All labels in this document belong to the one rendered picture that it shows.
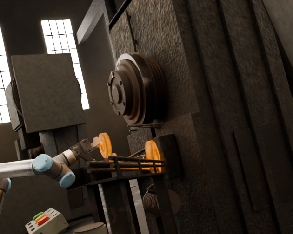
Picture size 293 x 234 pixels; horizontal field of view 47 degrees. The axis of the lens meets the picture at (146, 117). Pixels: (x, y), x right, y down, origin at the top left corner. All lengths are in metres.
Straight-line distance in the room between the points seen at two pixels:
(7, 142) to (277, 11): 10.59
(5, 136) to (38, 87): 7.44
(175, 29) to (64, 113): 3.06
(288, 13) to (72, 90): 3.23
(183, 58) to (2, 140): 10.52
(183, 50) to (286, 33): 0.71
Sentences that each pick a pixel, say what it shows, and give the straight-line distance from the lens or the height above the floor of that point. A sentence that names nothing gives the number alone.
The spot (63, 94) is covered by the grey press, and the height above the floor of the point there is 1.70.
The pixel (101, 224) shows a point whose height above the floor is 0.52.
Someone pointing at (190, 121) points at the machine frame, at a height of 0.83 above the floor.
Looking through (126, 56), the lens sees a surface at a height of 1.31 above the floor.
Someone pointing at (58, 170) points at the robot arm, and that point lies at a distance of 1.84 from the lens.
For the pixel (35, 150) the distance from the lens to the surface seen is 6.67.
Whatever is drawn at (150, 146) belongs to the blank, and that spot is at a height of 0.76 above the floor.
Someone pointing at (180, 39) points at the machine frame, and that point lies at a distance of 1.81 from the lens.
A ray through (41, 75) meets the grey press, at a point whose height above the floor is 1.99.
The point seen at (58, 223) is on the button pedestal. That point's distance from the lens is 1.15.
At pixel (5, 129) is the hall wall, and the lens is 12.04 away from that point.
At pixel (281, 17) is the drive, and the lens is 2.26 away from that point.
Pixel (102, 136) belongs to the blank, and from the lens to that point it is 2.04.
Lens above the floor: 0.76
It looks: 5 degrees up
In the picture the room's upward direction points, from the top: 13 degrees counter-clockwise
